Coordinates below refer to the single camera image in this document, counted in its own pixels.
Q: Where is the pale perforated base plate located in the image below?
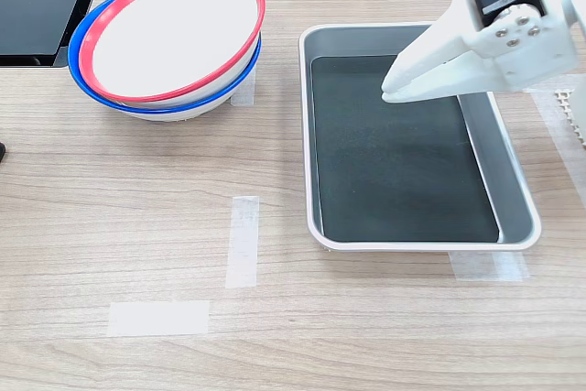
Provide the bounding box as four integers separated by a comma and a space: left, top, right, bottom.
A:
551, 87, 586, 147

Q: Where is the black glossy device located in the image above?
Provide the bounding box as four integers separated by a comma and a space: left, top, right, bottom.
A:
0, 0, 111, 69

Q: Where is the black tray mat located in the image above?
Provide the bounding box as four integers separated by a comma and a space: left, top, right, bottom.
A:
309, 54, 501, 244

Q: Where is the red-rimmed white plate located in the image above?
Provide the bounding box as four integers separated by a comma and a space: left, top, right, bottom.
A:
78, 0, 266, 111

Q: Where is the white tape strip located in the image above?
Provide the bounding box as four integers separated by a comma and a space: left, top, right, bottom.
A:
107, 299, 212, 338

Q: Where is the steel tray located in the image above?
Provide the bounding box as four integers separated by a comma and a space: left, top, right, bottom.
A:
298, 23, 543, 253

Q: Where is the blue-rimmed white plate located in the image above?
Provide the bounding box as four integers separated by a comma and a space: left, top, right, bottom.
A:
67, 0, 263, 123

